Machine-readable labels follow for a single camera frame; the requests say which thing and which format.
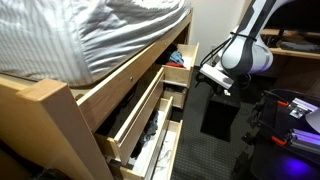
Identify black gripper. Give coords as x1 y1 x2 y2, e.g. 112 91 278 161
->
203 75 232 98

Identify wooden drawer with grey clothes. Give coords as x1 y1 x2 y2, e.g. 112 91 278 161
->
94 66 166 167

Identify wooden drawer with white clothes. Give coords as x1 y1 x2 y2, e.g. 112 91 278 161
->
151 119 184 180

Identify wooden drawer with dark clothes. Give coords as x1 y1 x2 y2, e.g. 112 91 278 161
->
109 96 174 180

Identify black box with white sticker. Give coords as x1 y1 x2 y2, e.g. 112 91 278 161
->
199 89 242 143

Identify red cloth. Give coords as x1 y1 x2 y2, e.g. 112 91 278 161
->
165 61 186 69

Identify blue cloth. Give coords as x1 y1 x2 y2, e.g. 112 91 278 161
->
168 50 185 65

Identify dark clothes pile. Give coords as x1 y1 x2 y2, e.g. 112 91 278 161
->
131 111 160 159

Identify wooden desk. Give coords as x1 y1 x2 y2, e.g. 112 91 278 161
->
233 28 320 88

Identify silver aluminium extrusion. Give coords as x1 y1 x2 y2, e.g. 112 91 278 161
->
289 128 320 156
288 97 319 119

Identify white and beige clothes pile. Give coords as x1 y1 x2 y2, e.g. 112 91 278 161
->
155 146 175 172

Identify black keyboard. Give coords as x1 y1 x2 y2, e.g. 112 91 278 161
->
278 39 320 53

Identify white rounded cover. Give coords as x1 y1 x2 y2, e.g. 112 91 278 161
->
305 108 320 134

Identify black television screen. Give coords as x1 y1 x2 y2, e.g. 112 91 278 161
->
266 0 320 33

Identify mattress with grey sheet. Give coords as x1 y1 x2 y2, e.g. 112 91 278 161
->
0 0 193 88

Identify black clamp with orange handle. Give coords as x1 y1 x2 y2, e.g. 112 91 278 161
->
276 99 290 108
271 134 288 147

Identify wooden bed frame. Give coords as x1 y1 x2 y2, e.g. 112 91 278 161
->
0 8 194 180

